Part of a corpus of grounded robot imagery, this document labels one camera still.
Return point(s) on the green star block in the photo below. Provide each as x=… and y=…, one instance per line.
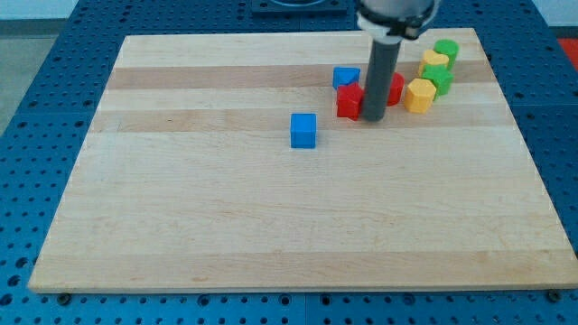
x=441, y=78

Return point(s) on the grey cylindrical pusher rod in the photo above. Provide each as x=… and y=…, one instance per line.
x=380, y=72

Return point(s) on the yellow hexagon block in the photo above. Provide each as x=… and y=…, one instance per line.
x=419, y=96

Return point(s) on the green cylinder block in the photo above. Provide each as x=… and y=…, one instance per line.
x=448, y=47

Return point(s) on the blue cube block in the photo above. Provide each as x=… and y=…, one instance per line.
x=303, y=129

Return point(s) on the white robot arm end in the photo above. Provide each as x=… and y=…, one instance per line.
x=391, y=21

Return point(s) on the red circle block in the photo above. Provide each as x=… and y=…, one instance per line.
x=396, y=89

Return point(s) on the blue pentagon-like block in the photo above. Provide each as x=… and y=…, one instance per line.
x=343, y=76

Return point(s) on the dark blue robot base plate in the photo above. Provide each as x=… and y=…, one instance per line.
x=267, y=7

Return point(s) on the red star block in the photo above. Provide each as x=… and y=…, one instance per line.
x=349, y=100

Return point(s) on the yellow heart block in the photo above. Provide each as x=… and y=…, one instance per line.
x=431, y=57

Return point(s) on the wooden board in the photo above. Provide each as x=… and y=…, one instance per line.
x=187, y=183

